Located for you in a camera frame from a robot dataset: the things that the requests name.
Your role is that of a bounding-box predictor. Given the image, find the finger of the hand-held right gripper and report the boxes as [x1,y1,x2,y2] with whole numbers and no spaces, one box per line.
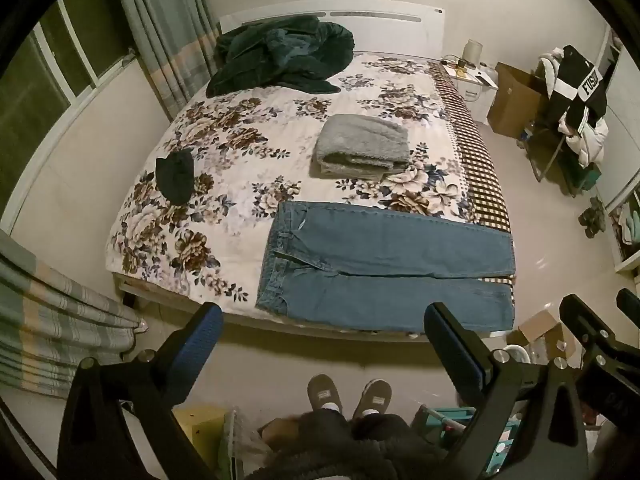
[559,294,610,361]
[616,287,640,325]

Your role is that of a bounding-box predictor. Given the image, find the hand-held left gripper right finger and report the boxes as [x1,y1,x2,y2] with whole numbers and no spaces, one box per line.
[424,302,587,480]

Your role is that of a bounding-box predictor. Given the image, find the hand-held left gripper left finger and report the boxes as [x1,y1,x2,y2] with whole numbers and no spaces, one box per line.
[57,302,224,480]

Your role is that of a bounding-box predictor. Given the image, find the blue denim pants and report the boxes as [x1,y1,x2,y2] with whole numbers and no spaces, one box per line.
[255,201,517,333]

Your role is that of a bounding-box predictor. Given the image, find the small open cardboard box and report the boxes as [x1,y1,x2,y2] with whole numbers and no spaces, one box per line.
[517,310,577,362]

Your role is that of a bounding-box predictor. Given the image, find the white shelf unit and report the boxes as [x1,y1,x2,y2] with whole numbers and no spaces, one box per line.
[606,195,640,275]

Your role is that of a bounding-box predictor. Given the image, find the teal box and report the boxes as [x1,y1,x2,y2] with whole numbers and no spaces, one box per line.
[412,404,522,480]

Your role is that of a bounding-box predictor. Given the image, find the grey slipper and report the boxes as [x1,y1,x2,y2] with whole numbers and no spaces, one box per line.
[352,379,394,420]
[306,374,347,415]

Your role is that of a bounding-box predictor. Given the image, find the pair of dark floor slippers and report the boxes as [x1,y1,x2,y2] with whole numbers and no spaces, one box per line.
[578,196,607,239]

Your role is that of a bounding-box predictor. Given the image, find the yellow box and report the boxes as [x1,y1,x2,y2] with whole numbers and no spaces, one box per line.
[174,404,230,462]

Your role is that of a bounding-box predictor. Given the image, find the clear plastic bag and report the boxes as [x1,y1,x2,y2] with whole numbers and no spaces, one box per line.
[224,409,273,480]

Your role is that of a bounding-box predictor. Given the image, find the person's dark fleece clothing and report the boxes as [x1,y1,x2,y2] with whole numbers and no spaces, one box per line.
[245,407,451,480]

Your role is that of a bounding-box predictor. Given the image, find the green striped curtain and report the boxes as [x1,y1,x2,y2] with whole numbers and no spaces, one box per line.
[0,230,142,402]
[107,0,222,122]

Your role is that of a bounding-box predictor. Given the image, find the small dark green cloth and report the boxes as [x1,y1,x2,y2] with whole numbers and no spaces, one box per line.
[155,149,196,207]

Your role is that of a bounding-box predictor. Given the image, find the chair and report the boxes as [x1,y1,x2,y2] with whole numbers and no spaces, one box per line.
[527,120,603,197]

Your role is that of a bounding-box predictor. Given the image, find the floral bed blanket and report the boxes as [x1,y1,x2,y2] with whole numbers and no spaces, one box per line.
[107,52,481,322]

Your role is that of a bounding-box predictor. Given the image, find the brown checked bed sheet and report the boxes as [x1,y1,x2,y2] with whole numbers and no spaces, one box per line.
[431,60,516,286]

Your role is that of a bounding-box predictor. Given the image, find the folded grey fleece sweater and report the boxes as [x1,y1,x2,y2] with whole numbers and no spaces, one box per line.
[310,114,412,178]

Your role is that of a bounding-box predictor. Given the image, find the black and white jacket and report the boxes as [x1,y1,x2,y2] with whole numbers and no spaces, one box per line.
[547,45,609,135]

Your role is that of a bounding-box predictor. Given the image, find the large brown cardboard box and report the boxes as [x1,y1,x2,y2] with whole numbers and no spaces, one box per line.
[487,62,550,139]

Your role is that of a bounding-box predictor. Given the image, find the white nightstand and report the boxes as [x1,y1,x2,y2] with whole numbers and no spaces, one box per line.
[441,59,500,125]

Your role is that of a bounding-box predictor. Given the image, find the dark green fleece jacket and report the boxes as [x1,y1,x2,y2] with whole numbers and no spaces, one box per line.
[206,15,355,98]

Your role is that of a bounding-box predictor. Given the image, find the white table lamp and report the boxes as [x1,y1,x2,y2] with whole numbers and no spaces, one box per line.
[462,39,484,67]

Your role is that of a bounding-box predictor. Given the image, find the white bed headboard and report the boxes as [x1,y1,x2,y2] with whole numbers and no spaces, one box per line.
[219,6,446,58]

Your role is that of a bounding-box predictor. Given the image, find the window with white frame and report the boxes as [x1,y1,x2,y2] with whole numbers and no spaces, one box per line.
[0,0,133,201]

